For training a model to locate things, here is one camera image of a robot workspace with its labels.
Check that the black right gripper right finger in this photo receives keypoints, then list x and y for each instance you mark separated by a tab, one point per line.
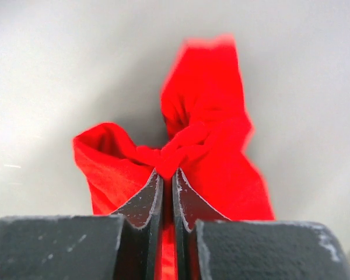
211	246

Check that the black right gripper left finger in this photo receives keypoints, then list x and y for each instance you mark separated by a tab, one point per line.
125	244

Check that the red t shirt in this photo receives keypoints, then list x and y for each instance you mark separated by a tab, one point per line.
202	104

